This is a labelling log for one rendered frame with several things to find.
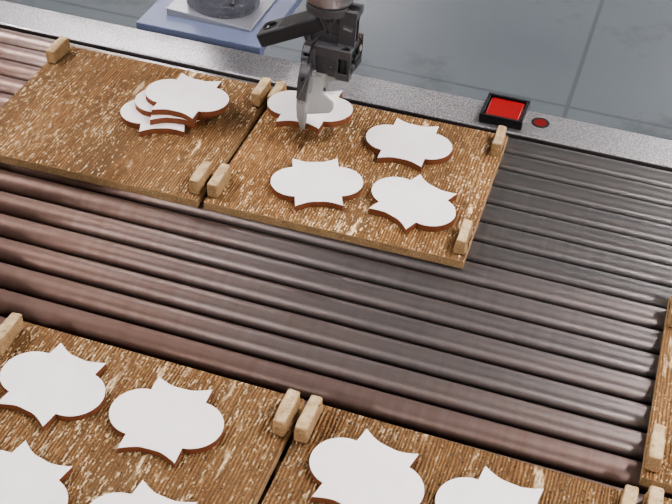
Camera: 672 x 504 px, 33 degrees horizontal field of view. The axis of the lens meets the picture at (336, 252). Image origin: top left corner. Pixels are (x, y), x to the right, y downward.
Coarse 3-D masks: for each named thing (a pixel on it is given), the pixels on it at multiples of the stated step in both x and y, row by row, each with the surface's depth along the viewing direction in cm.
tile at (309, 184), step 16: (336, 160) 183; (272, 176) 179; (288, 176) 179; (304, 176) 179; (320, 176) 179; (336, 176) 179; (352, 176) 180; (288, 192) 176; (304, 192) 176; (320, 192) 176; (336, 192) 176; (352, 192) 176; (304, 208) 175; (336, 208) 175
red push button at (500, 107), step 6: (492, 102) 202; (498, 102) 202; (504, 102) 202; (510, 102) 202; (516, 102) 202; (492, 108) 200; (498, 108) 200; (504, 108) 200; (510, 108) 200; (516, 108) 200; (522, 108) 201; (492, 114) 199; (498, 114) 199; (504, 114) 199; (510, 114) 199; (516, 114) 199
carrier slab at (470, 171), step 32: (256, 128) 191; (288, 128) 191; (352, 128) 192; (448, 128) 193; (256, 160) 184; (288, 160) 184; (320, 160) 185; (352, 160) 185; (448, 160) 186; (480, 160) 186; (224, 192) 177; (256, 192) 177; (480, 192) 180; (288, 224) 172; (320, 224) 172; (352, 224) 172; (384, 224) 172; (416, 256) 169; (448, 256) 167
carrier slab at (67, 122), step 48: (48, 96) 196; (96, 96) 196; (240, 96) 198; (0, 144) 184; (48, 144) 185; (96, 144) 185; (144, 144) 186; (192, 144) 186; (240, 144) 190; (144, 192) 177
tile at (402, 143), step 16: (384, 128) 190; (400, 128) 191; (416, 128) 191; (432, 128) 191; (368, 144) 187; (384, 144) 187; (400, 144) 187; (416, 144) 187; (432, 144) 187; (448, 144) 188; (384, 160) 185; (400, 160) 184; (416, 160) 184; (432, 160) 184
